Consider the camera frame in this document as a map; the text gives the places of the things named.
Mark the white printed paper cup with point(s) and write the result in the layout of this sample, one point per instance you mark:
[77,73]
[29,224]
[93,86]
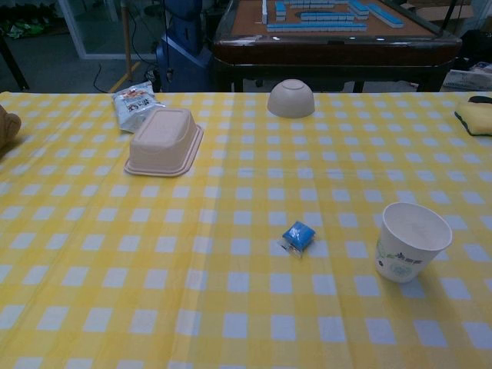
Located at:
[399,265]

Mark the blue wrapped candy packet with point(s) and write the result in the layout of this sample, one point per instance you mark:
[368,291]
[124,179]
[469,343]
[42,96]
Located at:
[299,234]

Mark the beige rectangular plastic container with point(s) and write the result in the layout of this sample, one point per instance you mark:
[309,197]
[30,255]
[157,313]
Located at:
[163,142]

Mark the beige round bowl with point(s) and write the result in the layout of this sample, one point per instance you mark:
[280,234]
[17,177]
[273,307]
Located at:
[290,100]

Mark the yellow white checkered tablecloth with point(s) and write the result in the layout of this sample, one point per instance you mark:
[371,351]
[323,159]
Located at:
[230,300]

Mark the white snack bag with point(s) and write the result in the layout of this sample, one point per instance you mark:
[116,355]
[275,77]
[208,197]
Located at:
[132,105]

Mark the blue machine base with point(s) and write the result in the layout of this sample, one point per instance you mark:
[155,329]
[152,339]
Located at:
[188,50]

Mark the dark wooden mahjong table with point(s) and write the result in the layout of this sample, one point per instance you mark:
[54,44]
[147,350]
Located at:
[334,50]

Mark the long blue mahjong tile row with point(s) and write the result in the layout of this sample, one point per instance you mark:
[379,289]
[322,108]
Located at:
[315,27]

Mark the white mahjong tile column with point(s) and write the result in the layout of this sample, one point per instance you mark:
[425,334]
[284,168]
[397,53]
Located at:
[265,11]

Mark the short blue mahjong tile row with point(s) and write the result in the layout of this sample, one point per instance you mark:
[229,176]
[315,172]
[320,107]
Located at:
[326,16]

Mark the wooden pole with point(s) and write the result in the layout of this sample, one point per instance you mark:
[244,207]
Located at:
[126,38]

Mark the diagonal blue mahjong tile row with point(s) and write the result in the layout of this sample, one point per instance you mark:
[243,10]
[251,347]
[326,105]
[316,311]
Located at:
[378,13]

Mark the yellow black sponge cloth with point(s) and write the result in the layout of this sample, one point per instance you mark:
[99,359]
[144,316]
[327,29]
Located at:
[478,117]

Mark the white printed box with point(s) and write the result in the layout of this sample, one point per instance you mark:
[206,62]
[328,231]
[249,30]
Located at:
[467,78]

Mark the brown plush toy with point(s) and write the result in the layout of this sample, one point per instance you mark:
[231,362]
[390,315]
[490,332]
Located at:
[7,128]

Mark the black table leg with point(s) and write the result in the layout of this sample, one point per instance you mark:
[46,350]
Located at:
[15,63]

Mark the green packages pile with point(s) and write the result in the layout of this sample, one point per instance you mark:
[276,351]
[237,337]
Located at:
[23,28]

